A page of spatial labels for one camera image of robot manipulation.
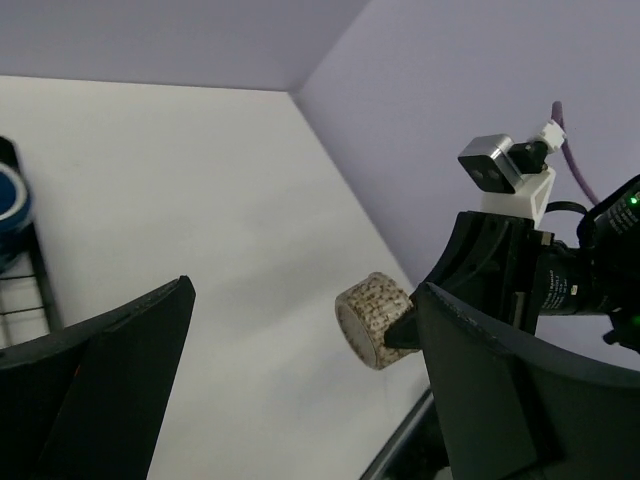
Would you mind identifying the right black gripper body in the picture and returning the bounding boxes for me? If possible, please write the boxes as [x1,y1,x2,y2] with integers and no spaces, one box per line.
[511,232,625,334]

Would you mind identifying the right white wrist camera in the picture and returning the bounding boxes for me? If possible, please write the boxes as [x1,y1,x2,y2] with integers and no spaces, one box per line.
[458,120,567,226]

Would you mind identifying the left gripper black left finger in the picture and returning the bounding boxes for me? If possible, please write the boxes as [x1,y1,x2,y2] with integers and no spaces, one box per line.
[1,276,195,479]

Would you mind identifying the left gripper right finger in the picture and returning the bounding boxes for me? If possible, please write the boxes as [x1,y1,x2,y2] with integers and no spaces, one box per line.
[415,283,639,479]

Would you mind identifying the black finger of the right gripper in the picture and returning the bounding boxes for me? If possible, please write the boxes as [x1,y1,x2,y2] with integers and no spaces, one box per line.
[425,211,530,324]

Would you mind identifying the small brown round lid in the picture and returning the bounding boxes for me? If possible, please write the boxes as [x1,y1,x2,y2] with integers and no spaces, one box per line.
[335,272,417,370]

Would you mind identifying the black wire dish rack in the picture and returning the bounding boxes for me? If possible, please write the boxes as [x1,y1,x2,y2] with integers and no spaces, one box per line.
[1,137,64,349]

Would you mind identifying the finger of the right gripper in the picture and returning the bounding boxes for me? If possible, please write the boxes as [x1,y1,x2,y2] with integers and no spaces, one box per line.
[384,309,421,351]

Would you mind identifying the dark blue mug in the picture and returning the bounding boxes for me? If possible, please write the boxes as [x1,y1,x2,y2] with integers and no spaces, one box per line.
[1,163,32,273]

